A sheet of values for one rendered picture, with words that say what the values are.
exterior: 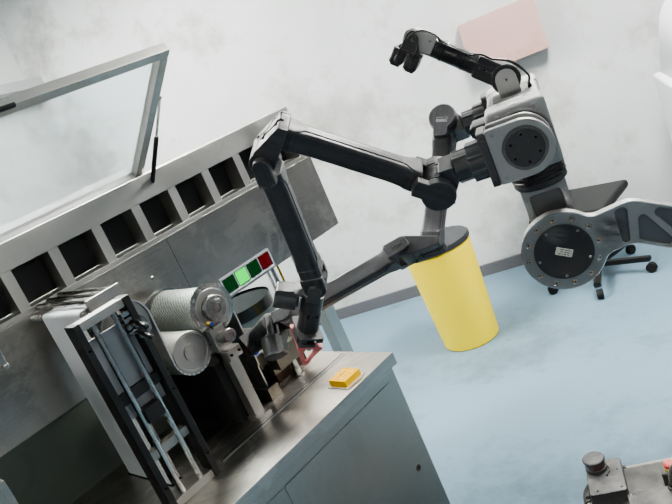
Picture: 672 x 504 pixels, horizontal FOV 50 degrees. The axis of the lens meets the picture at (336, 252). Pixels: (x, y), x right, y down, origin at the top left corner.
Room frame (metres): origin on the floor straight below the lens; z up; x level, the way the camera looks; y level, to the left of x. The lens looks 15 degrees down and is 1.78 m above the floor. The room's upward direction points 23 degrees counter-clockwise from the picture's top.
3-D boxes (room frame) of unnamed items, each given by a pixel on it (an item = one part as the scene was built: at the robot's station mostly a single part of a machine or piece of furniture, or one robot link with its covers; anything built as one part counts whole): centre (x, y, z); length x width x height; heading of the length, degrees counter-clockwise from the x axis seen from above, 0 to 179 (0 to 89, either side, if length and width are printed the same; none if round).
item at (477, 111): (1.97, -0.51, 1.45); 0.09 x 0.08 x 0.12; 161
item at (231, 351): (1.95, 0.40, 1.05); 0.06 x 0.05 x 0.31; 42
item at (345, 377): (1.94, 0.12, 0.91); 0.07 x 0.07 x 0.02; 42
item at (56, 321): (1.90, 0.75, 1.17); 0.34 x 0.05 x 0.54; 42
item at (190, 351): (2.02, 0.57, 1.17); 0.26 x 0.12 x 0.12; 42
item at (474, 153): (1.49, -0.35, 1.45); 0.09 x 0.08 x 0.12; 161
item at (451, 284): (3.79, -0.52, 0.31); 0.39 x 0.39 x 0.62
